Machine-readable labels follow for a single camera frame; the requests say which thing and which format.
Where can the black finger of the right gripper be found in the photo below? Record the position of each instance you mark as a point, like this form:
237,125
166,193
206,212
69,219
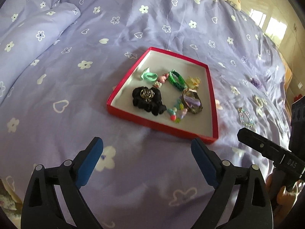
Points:
283,160

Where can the purple folded duvet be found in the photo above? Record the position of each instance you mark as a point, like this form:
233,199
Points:
27,41

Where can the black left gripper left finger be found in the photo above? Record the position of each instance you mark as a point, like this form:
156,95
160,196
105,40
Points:
41,207

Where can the purple oval hair clip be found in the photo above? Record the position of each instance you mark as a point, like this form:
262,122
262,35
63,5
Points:
191,101

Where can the yellow translucent hair clip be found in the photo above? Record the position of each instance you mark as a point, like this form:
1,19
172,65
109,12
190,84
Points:
193,82

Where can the red object on floor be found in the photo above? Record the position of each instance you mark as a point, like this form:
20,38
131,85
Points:
297,97

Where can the black hair scrunchie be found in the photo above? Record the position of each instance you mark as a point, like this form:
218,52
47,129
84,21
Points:
149,100

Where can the purple floral bed sheet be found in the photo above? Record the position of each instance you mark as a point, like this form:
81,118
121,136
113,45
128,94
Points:
144,178

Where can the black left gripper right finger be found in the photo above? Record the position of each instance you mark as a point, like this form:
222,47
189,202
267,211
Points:
252,208

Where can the person's right hand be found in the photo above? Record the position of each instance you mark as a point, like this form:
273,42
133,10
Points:
282,189

